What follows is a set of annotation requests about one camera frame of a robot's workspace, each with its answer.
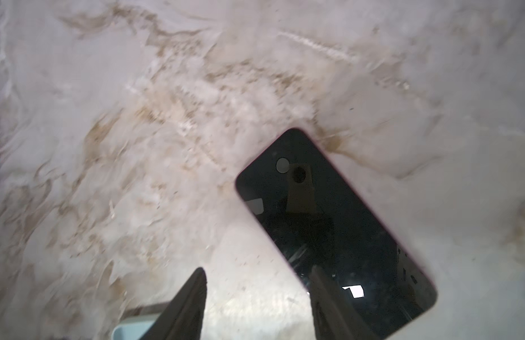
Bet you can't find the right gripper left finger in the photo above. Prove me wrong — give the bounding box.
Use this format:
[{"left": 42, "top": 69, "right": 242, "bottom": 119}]
[{"left": 141, "top": 267, "right": 207, "bottom": 340}]

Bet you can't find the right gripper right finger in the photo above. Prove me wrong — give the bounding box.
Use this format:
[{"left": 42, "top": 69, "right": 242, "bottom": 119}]
[{"left": 309, "top": 266, "right": 379, "bottom": 340}]

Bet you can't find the light blue phone case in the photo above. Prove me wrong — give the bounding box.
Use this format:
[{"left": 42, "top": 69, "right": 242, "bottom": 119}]
[{"left": 111, "top": 314, "right": 159, "bottom": 340}]

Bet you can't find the black phone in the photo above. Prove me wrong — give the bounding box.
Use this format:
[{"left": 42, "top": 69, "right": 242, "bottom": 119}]
[{"left": 235, "top": 128, "right": 438, "bottom": 339}]

